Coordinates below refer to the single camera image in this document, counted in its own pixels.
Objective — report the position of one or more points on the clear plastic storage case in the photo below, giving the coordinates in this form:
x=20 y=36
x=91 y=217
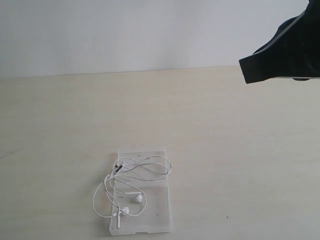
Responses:
x=155 y=207

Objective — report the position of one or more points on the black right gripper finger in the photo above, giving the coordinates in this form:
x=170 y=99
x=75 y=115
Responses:
x=293 y=52

